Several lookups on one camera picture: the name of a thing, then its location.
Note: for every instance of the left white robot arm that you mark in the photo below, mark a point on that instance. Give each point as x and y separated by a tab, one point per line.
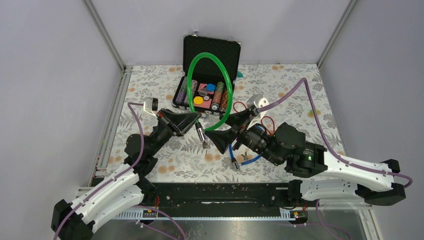
126	187

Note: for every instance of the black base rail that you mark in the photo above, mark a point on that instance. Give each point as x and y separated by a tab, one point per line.
219	201

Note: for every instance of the yellow round chip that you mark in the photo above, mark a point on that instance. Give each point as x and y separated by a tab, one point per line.
198	100

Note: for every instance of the blue round chip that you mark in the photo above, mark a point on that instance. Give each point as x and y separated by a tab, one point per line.
210	87

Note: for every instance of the red cable padlock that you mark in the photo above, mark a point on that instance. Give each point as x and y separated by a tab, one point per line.
269	124
239	106

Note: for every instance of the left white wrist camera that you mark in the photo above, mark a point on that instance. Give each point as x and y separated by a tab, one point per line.
150	106

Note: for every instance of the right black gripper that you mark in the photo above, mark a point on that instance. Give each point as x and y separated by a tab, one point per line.
223	138

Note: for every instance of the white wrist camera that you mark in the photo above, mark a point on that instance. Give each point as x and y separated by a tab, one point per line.
150	106
258	101

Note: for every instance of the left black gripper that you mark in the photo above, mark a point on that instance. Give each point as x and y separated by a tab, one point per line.
186	120

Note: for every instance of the small key in green lock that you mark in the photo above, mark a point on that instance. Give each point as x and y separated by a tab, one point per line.
205	145

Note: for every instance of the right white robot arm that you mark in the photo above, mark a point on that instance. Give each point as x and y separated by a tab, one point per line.
318	173

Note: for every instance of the black poker chip case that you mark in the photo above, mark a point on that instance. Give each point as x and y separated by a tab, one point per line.
207	72

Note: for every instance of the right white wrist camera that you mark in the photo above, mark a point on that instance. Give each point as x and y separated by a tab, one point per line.
258	101

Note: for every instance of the green cube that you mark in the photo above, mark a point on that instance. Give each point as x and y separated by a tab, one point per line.
312	115

